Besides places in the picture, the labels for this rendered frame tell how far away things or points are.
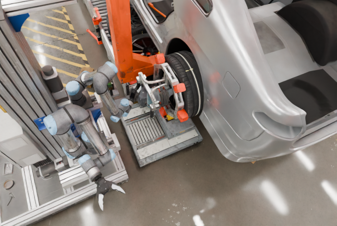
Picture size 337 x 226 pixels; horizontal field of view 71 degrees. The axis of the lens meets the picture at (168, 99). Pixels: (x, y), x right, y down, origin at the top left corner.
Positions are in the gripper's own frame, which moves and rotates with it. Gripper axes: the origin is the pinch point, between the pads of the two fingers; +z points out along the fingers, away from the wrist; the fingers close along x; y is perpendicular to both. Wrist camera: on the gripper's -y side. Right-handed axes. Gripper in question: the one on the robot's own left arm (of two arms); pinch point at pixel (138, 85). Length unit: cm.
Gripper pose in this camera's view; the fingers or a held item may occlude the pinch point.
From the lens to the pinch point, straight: 237.1
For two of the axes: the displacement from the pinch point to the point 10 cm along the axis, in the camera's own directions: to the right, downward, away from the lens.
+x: 9.4, 3.2, -1.2
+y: -0.9, 5.6, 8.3
